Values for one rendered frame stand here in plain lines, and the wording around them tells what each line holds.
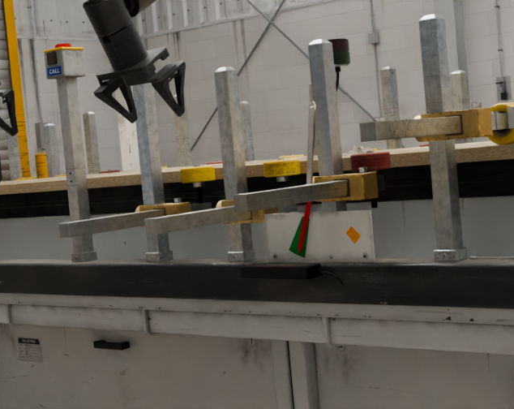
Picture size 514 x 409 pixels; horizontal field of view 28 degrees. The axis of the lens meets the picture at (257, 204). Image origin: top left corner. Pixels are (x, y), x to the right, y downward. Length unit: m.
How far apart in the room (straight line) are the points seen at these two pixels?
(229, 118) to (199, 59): 9.74
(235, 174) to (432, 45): 0.53
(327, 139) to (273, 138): 9.20
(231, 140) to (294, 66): 8.86
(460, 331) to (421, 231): 0.31
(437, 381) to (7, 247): 1.43
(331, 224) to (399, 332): 0.24
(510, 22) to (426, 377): 7.65
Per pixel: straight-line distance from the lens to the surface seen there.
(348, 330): 2.05
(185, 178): 2.37
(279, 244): 2.08
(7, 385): 3.28
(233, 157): 2.14
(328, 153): 1.99
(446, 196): 1.86
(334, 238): 2.00
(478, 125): 1.82
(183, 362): 2.69
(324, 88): 1.99
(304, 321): 2.11
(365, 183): 1.95
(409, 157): 2.09
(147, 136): 2.31
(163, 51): 1.53
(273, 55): 11.17
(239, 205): 1.73
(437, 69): 1.86
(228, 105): 2.15
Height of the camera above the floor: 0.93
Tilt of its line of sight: 3 degrees down
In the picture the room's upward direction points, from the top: 5 degrees counter-clockwise
